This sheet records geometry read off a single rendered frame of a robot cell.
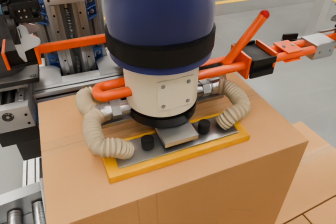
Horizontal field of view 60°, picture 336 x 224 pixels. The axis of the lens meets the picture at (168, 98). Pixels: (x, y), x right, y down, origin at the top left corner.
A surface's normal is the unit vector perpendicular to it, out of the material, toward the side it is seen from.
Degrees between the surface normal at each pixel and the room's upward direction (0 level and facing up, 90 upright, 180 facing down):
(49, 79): 0
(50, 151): 0
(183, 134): 0
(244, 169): 90
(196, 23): 98
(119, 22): 84
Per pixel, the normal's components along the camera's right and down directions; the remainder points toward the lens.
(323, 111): 0.00, -0.79
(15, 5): 0.37, 0.57
